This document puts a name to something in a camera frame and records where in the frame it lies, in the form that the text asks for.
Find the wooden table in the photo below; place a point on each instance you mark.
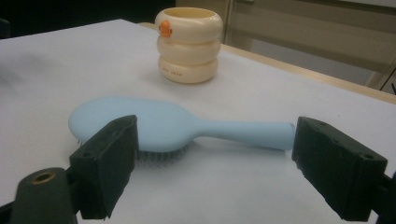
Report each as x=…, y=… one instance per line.
x=311, y=74

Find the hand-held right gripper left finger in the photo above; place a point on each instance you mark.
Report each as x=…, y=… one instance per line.
x=106, y=168

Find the light blue cylinder tube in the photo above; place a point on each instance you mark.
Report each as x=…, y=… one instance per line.
x=162, y=127

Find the beige wooden desk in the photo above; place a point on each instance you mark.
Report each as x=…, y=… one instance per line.
x=311, y=31

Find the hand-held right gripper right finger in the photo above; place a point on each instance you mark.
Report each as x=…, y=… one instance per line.
x=339, y=168

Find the cream ringed cup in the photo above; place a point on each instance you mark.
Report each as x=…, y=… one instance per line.
x=186, y=53

